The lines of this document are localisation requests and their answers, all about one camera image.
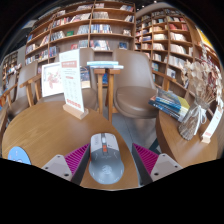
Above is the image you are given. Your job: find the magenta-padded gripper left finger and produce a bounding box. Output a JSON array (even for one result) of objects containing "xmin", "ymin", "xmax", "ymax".
[{"xmin": 42, "ymin": 143, "xmax": 92, "ymax": 186}]

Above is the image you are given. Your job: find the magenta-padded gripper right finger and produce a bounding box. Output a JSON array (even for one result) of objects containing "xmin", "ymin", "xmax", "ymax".
[{"xmin": 131, "ymin": 143, "xmax": 184, "ymax": 186}]

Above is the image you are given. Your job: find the grey computer mouse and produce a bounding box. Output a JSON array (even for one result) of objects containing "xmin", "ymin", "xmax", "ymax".
[{"xmin": 88, "ymin": 132, "xmax": 125, "ymax": 185}]

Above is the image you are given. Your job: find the round light blue mouse pad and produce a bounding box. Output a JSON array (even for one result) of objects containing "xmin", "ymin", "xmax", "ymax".
[{"xmin": 7, "ymin": 145, "xmax": 33, "ymax": 166}]

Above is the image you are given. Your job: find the round wooden side table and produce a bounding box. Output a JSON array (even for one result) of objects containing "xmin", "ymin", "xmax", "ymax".
[{"xmin": 155, "ymin": 109, "xmax": 219, "ymax": 168}]

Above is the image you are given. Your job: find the glass vase with beige flowers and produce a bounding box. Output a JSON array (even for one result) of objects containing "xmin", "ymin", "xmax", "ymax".
[{"xmin": 177, "ymin": 41, "xmax": 224, "ymax": 142}]

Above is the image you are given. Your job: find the stack of blue books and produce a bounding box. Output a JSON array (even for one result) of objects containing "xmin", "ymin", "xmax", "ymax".
[{"xmin": 148, "ymin": 88, "xmax": 191, "ymax": 123}]

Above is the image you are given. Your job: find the small white sign, wooden base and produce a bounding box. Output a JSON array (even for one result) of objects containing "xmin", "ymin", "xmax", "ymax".
[{"xmin": 200, "ymin": 105, "xmax": 224, "ymax": 145}]

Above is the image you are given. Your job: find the white red sign, wooden base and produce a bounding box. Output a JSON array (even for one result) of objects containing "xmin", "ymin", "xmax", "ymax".
[{"xmin": 58, "ymin": 48, "xmax": 90, "ymax": 121}]

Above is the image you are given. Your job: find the dark cover book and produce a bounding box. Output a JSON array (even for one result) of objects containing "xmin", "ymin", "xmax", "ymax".
[{"xmin": 79, "ymin": 64, "xmax": 92, "ymax": 90}]

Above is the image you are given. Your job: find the white framed red print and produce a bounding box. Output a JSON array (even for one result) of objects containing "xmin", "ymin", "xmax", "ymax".
[{"xmin": 40, "ymin": 61, "xmax": 65, "ymax": 98}]

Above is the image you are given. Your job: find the pale blue book stack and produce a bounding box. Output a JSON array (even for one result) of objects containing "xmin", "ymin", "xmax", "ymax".
[{"xmin": 86, "ymin": 60, "xmax": 125, "ymax": 70}]

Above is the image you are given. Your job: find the distant wooden bookshelf unit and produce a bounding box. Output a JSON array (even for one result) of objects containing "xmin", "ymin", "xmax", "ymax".
[{"xmin": 1, "ymin": 51, "xmax": 19, "ymax": 84}]

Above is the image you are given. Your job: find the curved wooden bookshelf unit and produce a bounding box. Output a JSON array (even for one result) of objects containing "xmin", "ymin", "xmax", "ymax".
[{"xmin": 134, "ymin": 8, "xmax": 224, "ymax": 111}]

